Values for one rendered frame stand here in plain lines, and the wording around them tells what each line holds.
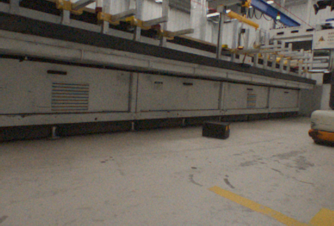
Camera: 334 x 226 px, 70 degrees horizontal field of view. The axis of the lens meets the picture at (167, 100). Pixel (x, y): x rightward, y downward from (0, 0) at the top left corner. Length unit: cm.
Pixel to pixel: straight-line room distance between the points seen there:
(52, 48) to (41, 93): 35
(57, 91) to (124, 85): 53
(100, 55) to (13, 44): 48
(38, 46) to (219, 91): 204
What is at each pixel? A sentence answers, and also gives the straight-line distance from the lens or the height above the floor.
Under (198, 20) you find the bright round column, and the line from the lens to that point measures 711.
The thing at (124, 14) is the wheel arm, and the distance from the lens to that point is 153.
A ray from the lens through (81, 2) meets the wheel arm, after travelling 144.
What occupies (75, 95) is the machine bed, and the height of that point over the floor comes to 29.
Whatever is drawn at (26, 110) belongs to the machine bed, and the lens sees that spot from 172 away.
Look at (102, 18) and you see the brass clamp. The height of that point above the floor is 79.
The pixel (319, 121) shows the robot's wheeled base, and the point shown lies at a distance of 231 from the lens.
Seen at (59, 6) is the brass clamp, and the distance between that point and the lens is 154.
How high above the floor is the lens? 39
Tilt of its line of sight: 3 degrees down
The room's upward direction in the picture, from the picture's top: 4 degrees clockwise
